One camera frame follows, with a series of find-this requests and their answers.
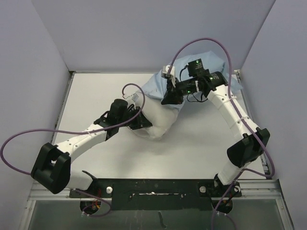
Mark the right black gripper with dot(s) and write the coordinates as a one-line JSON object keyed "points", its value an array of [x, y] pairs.
{"points": [[171, 96]]}

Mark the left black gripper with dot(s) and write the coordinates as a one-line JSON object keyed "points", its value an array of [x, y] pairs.
{"points": [[141, 121]]}

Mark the white pillow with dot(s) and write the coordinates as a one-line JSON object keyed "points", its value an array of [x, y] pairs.
{"points": [[162, 118]]}

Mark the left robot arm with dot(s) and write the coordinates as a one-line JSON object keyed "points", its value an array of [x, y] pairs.
{"points": [[52, 168]]}

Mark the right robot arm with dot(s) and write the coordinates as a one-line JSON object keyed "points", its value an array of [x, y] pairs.
{"points": [[235, 124]]}

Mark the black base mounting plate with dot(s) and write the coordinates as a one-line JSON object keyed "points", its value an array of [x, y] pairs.
{"points": [[162, 194]]}

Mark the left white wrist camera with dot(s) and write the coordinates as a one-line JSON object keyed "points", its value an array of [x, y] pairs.
{"points": [[131, 99]]}

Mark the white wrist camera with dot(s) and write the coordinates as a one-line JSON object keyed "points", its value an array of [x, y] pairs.
{"points": [[168, 72], [131, 99]]}

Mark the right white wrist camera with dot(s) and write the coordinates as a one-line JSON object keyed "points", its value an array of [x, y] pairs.
{"points": [[168, 72]]}

